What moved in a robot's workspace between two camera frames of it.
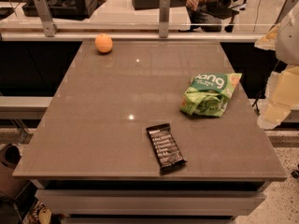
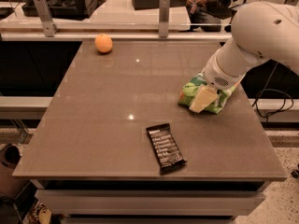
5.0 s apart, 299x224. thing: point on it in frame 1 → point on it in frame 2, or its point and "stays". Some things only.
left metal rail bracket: [49, 28] stays
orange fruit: [104, 43] stays
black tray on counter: [80, 6] stays
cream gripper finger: [282, 93] → [203, 97]
